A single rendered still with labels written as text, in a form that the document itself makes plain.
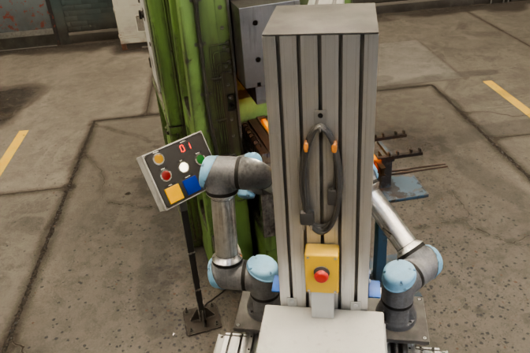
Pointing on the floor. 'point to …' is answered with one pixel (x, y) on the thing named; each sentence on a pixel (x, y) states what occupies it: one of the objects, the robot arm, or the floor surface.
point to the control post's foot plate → (195, 326)
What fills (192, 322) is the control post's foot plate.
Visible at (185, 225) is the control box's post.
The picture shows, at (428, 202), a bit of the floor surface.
